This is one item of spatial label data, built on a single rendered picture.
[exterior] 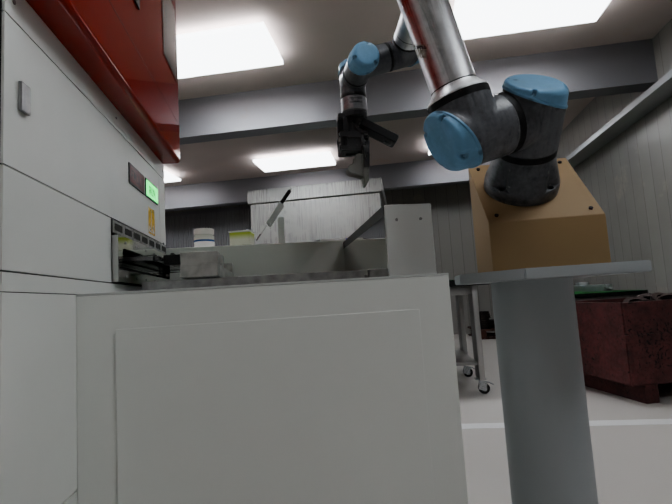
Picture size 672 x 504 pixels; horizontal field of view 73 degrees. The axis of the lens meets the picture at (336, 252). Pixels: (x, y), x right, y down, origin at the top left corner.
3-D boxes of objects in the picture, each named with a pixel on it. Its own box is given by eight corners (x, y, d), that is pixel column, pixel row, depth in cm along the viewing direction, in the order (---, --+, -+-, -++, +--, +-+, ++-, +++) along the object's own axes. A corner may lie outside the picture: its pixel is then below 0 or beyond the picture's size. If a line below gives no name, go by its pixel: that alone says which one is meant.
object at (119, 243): (110, 282, 90) (109, 234, 91) (164, 288, 133) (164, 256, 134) (119, 281, 90) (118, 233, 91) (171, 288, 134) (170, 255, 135)
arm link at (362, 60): (386, 32, 119) (374, 55, 129) (346, 42, 116) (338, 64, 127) (397, 60, 118) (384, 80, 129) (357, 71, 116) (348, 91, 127)
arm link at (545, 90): (573, 148, 89) (589, 78, 81) (516, 168, 86) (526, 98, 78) (530, 125, 98) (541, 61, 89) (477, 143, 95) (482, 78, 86)
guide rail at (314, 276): (141, 295, 100) (141, 281, 101) (144, 295, 102) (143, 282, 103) (365, 282, 107) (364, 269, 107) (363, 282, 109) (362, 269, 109)
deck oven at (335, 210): (397, 348, 669) (386, 199, 691) (395, 361, 538) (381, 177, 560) (283, 353, 695) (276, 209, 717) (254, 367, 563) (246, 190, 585)
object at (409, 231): (389, 277, 86) (384, 204, 88) (346, 286, 141) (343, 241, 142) (437, 274, 87) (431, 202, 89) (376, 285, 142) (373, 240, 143)
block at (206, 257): (180, 265, 99) (180, 251, 100) (183, 266, 103) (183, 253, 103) (218, 263, 101) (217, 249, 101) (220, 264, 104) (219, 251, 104)
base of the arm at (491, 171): (549, 166, 103) (558, 125, 97) (566, 205, 92) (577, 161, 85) (480, 169, 106) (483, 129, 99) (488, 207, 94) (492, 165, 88)
